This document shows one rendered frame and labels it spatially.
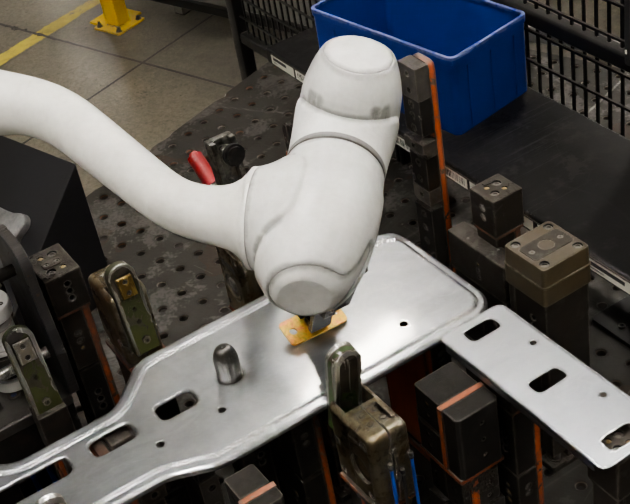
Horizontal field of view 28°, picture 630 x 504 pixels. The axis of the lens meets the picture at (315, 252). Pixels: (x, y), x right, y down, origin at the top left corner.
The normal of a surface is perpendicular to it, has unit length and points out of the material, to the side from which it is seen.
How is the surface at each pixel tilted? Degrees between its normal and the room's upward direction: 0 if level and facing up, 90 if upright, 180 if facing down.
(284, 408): 0
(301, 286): 105
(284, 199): 19
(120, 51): 0
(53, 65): 0
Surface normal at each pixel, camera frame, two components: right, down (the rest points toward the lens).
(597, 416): -0.15, -0.79
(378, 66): 0.29, -0.55
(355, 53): 0.05, -0.61
